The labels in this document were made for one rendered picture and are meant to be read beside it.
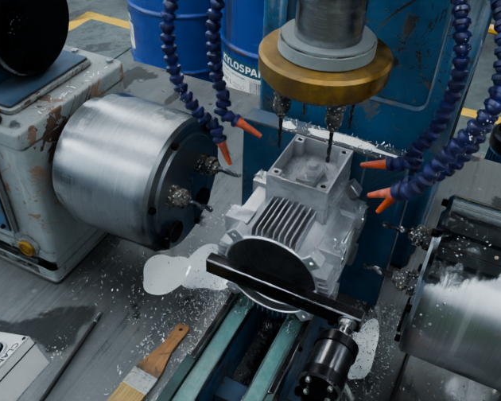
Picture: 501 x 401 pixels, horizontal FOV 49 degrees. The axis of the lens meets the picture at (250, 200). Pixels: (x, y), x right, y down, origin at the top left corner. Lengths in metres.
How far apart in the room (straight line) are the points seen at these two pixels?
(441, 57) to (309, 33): 0.28
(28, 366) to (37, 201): 0.37
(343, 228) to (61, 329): 0.56
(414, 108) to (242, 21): 1.46
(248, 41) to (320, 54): 1.68
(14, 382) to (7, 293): 0.46
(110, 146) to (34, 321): 0.39
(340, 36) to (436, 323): 0.39
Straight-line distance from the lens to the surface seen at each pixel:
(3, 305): 1.18
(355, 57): 0.72
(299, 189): 0.84
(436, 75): 0.95
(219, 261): 0.87
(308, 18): 0.72
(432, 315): 0.78
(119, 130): 0.93
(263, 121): 0.96
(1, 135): 0.98
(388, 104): 0.99
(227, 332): 0.92
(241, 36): 2.40
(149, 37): 2.85
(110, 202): 0.92
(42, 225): 1.08
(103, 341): 1.08
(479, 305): 0.77
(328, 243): 0.84
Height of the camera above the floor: 1.67
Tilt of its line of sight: 42 degrees down
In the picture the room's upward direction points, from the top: 2 degrees clockwise
